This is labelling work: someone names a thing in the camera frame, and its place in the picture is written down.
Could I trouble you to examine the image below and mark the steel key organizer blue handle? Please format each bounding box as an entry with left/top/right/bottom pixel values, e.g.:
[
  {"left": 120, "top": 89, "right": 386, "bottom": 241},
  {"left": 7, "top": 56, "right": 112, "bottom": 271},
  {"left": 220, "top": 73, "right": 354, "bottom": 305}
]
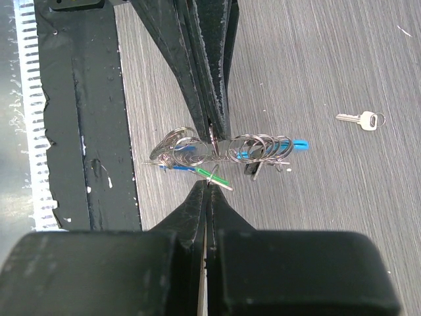
[{"left": 146, "top": 126, "right": 310, "bottom": 172}]

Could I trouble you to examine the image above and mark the black key tag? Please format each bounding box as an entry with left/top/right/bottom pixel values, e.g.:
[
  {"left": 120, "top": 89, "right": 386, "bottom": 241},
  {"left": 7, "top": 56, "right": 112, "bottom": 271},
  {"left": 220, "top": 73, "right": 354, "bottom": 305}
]
[{"left": 244, "top": 147, "right": 264, "bottom": 181}]

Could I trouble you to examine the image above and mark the green tag with key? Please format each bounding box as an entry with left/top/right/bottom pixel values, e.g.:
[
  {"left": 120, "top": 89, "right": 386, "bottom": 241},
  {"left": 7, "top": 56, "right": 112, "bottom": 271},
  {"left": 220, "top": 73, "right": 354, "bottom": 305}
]
[{"left": 195, "top": 164, "right": 234, "bottom": 192}]

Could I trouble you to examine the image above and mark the silver key with ring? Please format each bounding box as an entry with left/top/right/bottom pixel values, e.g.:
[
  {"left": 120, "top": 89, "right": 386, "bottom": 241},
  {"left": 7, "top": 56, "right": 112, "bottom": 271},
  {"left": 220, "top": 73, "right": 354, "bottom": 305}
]
[{"left": 335, "top": 111, "right": 386, "bottom": 131}]

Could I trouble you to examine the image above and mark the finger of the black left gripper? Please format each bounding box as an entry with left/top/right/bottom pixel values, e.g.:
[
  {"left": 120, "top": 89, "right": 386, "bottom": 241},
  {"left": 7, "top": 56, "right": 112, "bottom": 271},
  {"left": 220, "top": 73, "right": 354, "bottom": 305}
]
[
  {"left": 134, "top": 1, "right": 210, "bottom": 142},
  {"left": 193, "top": 1, "right": 239, "bottom": 140}
]

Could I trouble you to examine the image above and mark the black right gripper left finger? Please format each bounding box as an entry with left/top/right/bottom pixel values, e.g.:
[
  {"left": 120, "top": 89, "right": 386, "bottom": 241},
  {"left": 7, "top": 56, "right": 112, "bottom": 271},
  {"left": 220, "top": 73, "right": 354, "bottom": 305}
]
[{"left": 151, "top": 180, "right": 207, "bottom": 315}]

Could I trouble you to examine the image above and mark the blue key tag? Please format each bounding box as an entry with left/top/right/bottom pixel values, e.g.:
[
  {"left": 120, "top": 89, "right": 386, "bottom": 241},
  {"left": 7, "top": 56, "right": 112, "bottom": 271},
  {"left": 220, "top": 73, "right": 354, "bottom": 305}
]
[{"left": 159, "top": 165, "right": 195, "bottom": 172}]

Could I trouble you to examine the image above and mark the white slotted cable duct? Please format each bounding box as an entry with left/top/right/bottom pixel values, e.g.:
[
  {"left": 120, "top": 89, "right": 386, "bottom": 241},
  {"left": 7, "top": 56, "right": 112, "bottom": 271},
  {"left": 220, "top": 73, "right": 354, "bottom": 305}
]
[{"left": 13, "top": 1, "right": 59, "bottom": 231}]

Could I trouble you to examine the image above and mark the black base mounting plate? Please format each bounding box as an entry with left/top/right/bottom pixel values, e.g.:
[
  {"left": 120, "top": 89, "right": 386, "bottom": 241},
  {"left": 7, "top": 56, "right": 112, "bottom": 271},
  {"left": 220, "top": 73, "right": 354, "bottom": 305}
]
[{"left": 35, "top": 1, "right": 141, "bottom": 231}]

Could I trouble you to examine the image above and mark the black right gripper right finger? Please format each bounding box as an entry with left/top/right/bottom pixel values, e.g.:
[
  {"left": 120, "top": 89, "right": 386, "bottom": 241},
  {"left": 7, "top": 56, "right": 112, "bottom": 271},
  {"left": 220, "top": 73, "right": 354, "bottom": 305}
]
[{"left": 207, "top": 186, "right": 255, "bottom": 315}]

